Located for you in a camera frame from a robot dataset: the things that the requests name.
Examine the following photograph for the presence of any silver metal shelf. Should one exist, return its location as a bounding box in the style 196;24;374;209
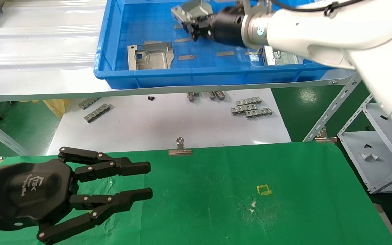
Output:
0;0;360;102

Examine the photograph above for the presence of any white slotted angle beam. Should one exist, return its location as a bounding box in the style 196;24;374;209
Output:
337;94;375;137
303;71;363;142

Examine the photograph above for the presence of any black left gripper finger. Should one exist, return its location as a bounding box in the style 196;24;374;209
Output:
58;147;151;183
37;187;153;245

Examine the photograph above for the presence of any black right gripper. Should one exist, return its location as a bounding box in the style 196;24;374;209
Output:
182;9;227;44

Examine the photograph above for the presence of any blue plastic tray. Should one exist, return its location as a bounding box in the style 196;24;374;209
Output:
93;0;343;90

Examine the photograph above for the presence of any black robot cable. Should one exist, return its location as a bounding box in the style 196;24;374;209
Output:
271;0;356;17

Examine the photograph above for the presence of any yellow plastic bag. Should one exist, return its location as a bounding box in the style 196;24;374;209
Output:
42;99;70;119

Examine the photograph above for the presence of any sheet metal bracket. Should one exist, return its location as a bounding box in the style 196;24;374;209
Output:
171;0;214;26
127;42;174;71
261;46;302;66

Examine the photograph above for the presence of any white board sheet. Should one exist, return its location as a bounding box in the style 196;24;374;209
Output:
46;89;292;156

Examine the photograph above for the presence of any gray metal frame bar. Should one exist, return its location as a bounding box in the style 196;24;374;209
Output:
0;129;30;156

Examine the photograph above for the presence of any green table mat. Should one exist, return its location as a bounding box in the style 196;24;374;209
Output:
0;141;392;245

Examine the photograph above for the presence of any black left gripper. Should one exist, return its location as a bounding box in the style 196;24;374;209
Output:
0;159;78;232

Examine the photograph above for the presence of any silver binder clip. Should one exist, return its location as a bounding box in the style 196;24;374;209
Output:
314;127;338;143
168;137;193;156

